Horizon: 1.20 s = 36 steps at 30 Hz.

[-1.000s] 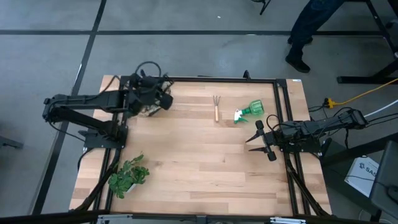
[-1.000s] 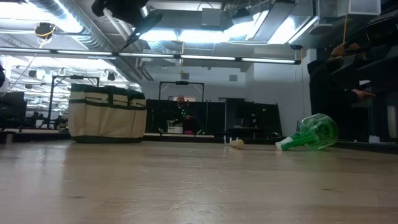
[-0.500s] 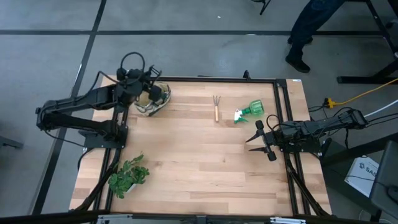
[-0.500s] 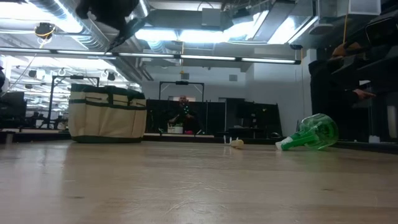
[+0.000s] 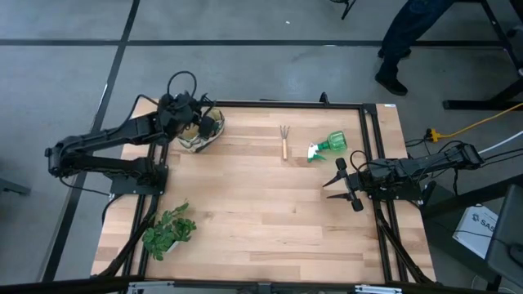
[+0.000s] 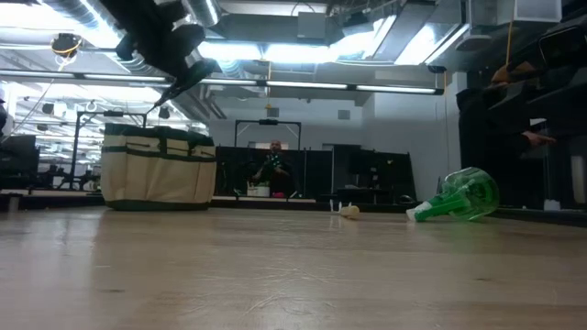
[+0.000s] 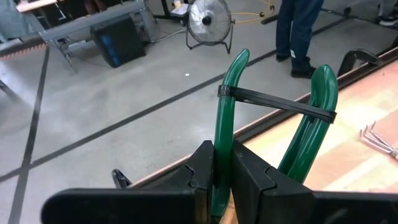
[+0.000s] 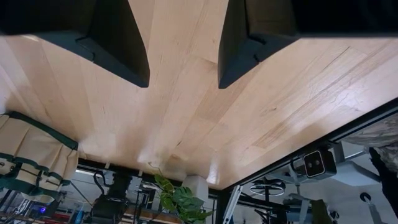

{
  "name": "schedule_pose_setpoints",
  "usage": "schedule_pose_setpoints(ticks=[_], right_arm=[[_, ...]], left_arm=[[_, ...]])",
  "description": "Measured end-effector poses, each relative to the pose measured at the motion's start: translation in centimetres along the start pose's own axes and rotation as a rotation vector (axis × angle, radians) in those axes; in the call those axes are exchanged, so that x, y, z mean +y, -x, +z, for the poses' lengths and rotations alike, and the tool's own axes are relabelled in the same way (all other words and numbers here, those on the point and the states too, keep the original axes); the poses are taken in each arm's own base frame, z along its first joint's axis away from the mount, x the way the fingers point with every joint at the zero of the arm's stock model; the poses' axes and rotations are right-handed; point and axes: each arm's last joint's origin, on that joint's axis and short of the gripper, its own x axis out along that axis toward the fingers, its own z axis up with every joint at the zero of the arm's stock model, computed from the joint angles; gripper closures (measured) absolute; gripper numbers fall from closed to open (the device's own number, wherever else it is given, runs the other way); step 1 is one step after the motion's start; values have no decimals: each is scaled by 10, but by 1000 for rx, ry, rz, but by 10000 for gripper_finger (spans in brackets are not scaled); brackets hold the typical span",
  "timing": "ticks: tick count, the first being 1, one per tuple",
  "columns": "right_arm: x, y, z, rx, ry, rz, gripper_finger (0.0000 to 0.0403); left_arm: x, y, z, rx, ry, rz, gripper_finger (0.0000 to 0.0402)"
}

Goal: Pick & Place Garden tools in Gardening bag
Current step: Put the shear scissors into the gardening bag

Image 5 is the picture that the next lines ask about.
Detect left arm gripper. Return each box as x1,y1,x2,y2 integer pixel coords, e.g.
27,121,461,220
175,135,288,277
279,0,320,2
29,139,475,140
157,92,218,139

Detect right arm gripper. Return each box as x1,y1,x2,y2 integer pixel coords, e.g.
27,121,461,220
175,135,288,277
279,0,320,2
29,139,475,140
322,157,371,212

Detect green plastic spray bottle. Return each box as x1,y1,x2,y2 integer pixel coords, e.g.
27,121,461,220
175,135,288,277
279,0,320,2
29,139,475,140
306,130,348,164

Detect potted artificial green plant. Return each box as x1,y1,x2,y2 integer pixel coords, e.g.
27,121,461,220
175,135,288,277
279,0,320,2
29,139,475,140
141,202,198,262

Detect white printed cardboard box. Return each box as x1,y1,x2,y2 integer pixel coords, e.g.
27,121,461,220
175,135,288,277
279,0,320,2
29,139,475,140
452,205,500,260

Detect person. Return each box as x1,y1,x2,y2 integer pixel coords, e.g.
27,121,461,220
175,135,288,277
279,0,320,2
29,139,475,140
374,0,455,97

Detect dark grey chair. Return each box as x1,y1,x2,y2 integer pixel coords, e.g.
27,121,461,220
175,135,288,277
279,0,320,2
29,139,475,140
485,183,523,287

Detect black crossbar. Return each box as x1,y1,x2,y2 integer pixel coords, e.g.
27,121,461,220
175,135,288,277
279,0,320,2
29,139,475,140
0,275,523,294

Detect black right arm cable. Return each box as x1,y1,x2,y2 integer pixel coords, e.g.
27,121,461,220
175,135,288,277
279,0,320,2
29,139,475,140
349,149,371,173

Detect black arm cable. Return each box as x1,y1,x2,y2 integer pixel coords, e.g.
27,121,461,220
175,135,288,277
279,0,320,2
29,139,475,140
166,70,199,101
349,149,371,173

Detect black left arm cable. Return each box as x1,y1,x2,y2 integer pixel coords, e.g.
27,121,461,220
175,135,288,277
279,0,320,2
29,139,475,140
166,70,199,101

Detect black metal table frame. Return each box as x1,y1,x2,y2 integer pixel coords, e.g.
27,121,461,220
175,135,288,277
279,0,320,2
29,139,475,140
92,100,436,287

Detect wooden handled hand rake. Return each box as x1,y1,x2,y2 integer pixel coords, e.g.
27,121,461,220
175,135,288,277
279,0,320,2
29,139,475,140
279,125,291,162

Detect black floor cables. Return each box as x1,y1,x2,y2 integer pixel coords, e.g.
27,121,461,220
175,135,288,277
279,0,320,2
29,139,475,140
403,137,465,153

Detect silver bracket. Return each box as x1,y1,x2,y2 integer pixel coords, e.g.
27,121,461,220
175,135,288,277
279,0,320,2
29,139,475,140
126,280,177,294
354,284,404,294

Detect yellow extension cable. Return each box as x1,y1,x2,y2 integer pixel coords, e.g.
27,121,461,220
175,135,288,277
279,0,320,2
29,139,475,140
427,101,523,143

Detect white cable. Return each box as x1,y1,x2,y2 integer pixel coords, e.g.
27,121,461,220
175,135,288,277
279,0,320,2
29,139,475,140
476,130,523,156

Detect black metal stand frame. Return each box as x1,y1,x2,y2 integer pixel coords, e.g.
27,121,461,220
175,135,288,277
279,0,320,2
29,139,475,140
442,0,523,112

